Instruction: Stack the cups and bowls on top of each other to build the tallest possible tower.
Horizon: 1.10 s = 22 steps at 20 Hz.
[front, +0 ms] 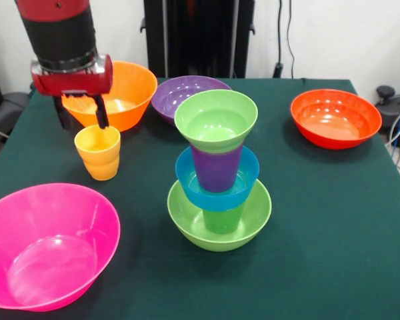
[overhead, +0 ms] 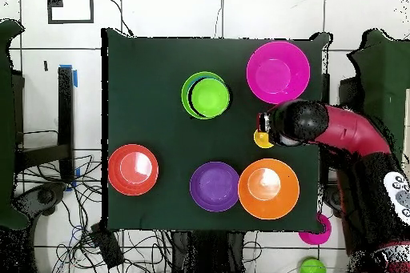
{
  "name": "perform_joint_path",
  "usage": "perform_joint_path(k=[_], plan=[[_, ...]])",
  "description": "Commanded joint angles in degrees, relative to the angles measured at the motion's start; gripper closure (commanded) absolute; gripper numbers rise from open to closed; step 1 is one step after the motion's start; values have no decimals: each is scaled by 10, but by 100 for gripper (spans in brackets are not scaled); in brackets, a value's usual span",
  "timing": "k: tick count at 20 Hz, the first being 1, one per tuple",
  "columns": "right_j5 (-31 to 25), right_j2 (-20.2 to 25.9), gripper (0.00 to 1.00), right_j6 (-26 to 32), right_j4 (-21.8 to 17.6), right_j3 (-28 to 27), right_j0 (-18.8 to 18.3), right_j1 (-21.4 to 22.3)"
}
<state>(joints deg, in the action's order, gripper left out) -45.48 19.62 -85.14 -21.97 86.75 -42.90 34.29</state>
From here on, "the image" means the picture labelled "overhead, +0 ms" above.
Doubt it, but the blue tape strip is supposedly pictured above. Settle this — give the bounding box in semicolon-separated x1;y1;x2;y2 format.
58;63;78;89

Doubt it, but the black floor cable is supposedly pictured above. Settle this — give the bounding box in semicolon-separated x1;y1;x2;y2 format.
107;0;136;38

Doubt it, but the yellow plastic cup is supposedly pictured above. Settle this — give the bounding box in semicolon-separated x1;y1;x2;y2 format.
253;128;275;150

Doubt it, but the black floor box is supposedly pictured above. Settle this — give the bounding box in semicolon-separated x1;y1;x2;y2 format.
91;223;125;270

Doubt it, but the dark green table cloth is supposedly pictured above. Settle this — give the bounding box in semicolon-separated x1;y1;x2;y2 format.
101;27;333;235

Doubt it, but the large pink plastic bowl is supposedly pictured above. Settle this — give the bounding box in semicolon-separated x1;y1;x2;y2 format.
246;40;312;105

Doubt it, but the large green plastic bowl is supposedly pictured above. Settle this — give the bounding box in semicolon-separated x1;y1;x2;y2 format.
180;70;229;121

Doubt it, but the orange plastic bowl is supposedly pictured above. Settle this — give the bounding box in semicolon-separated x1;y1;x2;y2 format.
237;158;300;221

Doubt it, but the tangle of floor cables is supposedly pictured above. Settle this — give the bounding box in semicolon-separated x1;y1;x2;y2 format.
15;154;180;273

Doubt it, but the black pedestal leg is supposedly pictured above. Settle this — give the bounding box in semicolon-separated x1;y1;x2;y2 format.
324;186;342;211
14;182;66;218

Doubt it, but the blue plastic bowl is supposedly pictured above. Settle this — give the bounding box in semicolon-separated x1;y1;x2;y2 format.
186;73;227;117

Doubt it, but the green cloth side table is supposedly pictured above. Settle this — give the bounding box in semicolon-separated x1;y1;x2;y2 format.
0;18;31;231
347;28;410;171

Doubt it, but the pink bowl on floor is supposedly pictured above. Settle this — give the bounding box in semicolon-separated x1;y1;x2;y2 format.
298;211;333;246

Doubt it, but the purple plastic bowl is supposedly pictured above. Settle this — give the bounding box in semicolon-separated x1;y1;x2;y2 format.
189;161;240;213

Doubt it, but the red plastic bowl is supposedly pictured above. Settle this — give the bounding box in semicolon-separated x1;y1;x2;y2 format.
107;143;160;197

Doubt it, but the green bowl on floor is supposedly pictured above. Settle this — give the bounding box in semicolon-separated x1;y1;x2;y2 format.
299;256;328;273

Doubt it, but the small green plastic bowl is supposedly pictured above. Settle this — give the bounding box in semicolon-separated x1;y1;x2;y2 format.
191;78;231;118

